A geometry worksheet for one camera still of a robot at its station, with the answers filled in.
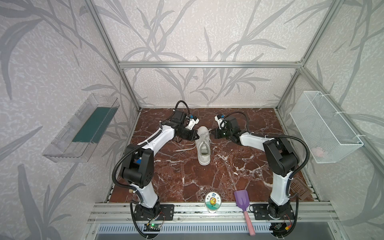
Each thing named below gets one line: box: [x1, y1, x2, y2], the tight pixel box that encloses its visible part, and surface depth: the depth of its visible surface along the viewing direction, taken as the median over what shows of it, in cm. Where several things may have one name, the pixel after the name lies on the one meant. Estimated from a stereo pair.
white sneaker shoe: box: [195, 126, 212, 166], surface depth 92 cm
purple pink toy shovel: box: [234, 189, 256, 236], surface depth 78 cm
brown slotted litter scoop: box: [290, 177, 312, 201], surface depth 82 cm
